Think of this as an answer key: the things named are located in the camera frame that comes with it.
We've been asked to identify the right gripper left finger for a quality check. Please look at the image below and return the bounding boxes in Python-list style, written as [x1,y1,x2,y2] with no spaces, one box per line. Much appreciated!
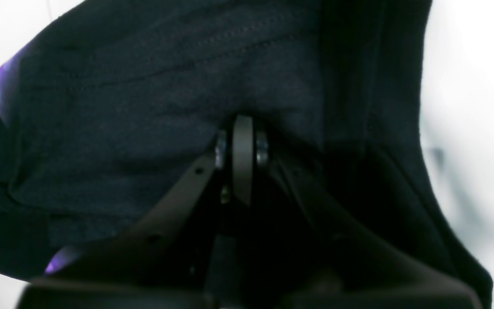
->
[20,130,228,309]

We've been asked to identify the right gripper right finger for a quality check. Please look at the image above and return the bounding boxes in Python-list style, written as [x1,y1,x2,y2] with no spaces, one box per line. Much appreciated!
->
[253,129,482,309]

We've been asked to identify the black T-shirt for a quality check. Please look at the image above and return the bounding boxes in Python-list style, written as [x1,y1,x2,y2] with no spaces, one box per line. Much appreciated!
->
[0,0,493,309]

